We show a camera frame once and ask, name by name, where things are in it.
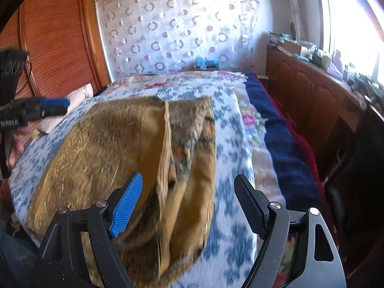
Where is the golden brown patterned cloth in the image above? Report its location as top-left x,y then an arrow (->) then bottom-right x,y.
25,96 -> 216,287

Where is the person's left hand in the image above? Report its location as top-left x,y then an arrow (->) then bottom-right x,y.
6,126 -> 29,170

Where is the pink pillow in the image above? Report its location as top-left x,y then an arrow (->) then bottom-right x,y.
36,83 -> 95,135

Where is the yellow plush toy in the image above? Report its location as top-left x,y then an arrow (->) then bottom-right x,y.
31,129 -> 40,138

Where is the navy blue blanket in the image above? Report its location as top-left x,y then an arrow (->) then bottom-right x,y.
244,72 -> 327,217

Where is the blue white floral sheet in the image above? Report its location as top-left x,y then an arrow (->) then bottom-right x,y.
9,83 -> 256,287

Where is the wooden slatted wardrobe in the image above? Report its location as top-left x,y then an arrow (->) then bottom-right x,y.
0,0 -> 113,148

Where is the floral bed quilt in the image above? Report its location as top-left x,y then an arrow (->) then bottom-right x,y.
103,70 -> 287,288

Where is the white circle-pattern curtain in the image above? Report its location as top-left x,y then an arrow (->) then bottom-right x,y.
96,0 -> 260,81

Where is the wooden window-side cabinet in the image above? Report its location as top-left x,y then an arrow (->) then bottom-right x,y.
265,48 -> 367,170

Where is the teal item at bedhead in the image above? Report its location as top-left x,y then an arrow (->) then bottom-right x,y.
193,56 -> 219,72

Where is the cardboard box on cabinet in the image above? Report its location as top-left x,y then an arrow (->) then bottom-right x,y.
282,40 -> 310,56

